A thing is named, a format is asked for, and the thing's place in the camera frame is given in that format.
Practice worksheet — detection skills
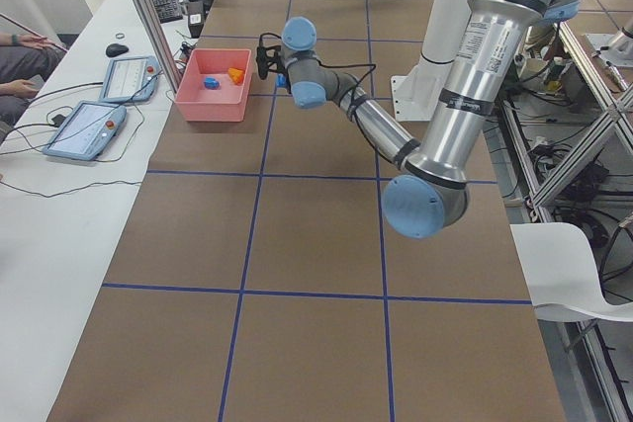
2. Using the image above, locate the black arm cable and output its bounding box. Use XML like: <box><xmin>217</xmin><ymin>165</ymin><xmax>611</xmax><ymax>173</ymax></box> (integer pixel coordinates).
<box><xmin>259</xmin><ymin>32</ymin><xmax>378</xmax><ymax>122</ymax></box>

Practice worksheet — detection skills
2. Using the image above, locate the near teach pendant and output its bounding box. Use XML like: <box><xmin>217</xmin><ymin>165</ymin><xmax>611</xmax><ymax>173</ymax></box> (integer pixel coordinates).
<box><xmin>42</xmin><ymin>101</ymin><xmax>128</xmax><ymax>161</ymax></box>

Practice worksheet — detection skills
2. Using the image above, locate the black computer mouse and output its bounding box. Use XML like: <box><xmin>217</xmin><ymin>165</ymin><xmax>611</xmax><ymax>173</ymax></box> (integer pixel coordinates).
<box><xmin>105</xmin><ymin>42</ymin><xmax>130</xmax><ymax>58</ymax></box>

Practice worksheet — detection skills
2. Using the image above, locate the long blue toy block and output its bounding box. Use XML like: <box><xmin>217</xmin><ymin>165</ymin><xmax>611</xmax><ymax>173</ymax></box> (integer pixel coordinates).
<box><xmin>276</xmin><ymin>74</ymin><xmax>289</xmax><ymax>89</ymax></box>

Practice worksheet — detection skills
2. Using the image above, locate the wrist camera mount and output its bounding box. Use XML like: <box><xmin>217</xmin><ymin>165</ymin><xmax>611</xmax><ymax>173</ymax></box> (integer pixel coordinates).
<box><xmin>255</xmin><ymin>44</ymin><xmax>283</xmax><ymax>80</ymax></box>

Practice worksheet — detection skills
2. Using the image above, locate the white chair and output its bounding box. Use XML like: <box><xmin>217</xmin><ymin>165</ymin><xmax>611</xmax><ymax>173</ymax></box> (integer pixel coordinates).
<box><xmin>510</xmin><ymin>222</ymin><xmax>632</xmax><ymax>323</ymax></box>

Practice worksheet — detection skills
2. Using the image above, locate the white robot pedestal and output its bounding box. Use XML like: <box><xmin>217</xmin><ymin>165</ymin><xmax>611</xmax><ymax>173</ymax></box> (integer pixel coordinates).
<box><xmin>391</xmin><ymin>0</ymin><xmax>471</xmax><ymax>122</ymax></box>

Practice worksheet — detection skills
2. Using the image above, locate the black keyboard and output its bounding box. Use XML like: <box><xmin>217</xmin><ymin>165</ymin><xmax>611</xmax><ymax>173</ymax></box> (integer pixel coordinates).
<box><xmin>151</xmin><ymin>0</ymin><xmax>182</xmax><ymax>23</ymax></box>

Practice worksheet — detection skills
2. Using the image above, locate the person's hand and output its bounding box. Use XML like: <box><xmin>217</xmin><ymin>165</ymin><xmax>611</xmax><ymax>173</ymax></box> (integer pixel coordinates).
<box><xmin>20</xmin><ymin>34</ymin><xmax>56</xmax><ymax>49</ymax></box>

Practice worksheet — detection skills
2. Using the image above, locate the far teach pendant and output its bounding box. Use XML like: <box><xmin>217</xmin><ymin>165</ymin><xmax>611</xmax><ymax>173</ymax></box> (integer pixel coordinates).
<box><xmin>99</xmin><ymin>56</ymin><xmax>161</xmax><ymax>104</ymax></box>

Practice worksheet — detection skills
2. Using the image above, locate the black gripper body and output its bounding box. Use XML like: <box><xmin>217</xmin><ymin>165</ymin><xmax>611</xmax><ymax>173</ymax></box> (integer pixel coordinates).
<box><xmin>276</xmin><ymin>59</ymin><xmax>291</xmax><ymax>91</ymax></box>

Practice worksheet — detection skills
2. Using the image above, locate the teach pendant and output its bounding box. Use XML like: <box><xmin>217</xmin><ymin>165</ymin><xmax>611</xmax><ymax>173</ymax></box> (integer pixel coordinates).
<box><xmin>42</xmin><ymin>101</ymin><xmax>128</xmax><ymax>161</ymax></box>
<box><xmin>99</xmin><ymin>56</ymin><xmax>161</xmax><ymax>104</ymax></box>

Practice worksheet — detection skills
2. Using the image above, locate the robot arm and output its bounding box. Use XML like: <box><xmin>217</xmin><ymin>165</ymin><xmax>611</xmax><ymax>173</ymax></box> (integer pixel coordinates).
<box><xmin>273</xmin><ymin>0</ymin><xmax>580</xmax><ymax>239</ymax></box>

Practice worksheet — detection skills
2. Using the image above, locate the pink plastic box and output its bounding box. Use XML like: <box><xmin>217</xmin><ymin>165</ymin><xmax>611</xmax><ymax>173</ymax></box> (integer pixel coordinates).
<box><xmin>175</xmin><ymin>48</ymin><xmax>253</xmax><ymax>123</ymax></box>

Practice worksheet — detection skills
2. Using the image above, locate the aluminium frame post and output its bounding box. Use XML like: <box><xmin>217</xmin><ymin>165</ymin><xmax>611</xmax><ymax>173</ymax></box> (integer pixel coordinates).
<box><xmin>133</xmin><ymin>0</ymin><xmax>182</xmax><ymax>94</ymax></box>

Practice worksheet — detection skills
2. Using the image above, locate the orange toy block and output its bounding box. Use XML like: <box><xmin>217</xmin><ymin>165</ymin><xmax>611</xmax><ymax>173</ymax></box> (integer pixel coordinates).
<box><xmin>227</xmin><ymin>67</ymin><xmax>245</xmax><ymax>85</ymax></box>

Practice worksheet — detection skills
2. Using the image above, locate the small blue toy block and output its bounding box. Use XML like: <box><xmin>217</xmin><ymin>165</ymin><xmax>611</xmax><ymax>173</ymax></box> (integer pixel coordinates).
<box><xmin>204</xmin><ymin>76</ymin><xmax>220</xmax><ymax>90</ymax></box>

